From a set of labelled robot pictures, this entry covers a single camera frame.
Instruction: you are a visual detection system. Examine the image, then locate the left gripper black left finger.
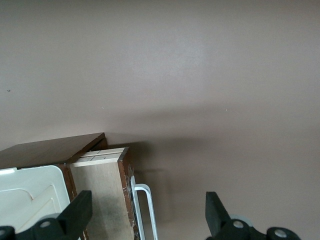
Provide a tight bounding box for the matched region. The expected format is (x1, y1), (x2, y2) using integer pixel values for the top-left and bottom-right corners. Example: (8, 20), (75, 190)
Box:
(0, 190), (94, 240)

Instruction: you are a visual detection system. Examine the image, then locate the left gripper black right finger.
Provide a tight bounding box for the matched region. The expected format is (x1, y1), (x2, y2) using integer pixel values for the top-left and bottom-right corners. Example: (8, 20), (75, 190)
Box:
(205, 191), (301, 240)

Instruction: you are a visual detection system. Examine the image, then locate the wooden drawer with brown front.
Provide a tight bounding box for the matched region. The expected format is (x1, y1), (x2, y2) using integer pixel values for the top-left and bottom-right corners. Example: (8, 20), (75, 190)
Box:
(69, 146), (141, 240)

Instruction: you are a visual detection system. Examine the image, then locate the white drawer handle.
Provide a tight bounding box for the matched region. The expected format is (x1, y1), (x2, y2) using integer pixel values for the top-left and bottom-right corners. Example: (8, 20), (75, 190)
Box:
(129, 174), (160, 240)

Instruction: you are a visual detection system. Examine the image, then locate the cream plastic oven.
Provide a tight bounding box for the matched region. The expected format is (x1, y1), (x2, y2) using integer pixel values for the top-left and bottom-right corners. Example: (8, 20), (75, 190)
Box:
(0, 164), (72, 240)

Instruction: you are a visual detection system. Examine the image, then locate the dark brown wooden cabinet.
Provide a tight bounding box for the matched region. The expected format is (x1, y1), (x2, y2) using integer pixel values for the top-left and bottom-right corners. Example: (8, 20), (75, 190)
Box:
(0, 132), (108, 240)

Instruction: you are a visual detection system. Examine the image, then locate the brown table cover sheet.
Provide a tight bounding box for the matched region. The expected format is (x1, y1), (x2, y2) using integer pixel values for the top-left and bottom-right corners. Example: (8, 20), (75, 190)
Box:
(0, 0), (320, 240)

